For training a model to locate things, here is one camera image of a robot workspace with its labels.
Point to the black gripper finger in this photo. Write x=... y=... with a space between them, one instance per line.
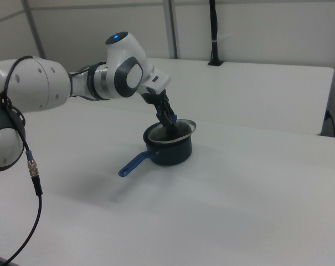
x=165 y=122
x=172 y=115

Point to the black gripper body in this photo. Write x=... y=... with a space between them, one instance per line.
x=156 y=99

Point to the glass lid with blue knob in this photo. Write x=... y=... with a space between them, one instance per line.
x=184 y=130

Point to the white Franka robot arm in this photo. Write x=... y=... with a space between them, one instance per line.
x=45 y=83

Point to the dark blue saucepan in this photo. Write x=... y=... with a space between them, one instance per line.
x=170 y=155

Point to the grey metal partition post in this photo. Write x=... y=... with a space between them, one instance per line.
x=172 y=27
x=35 y=27

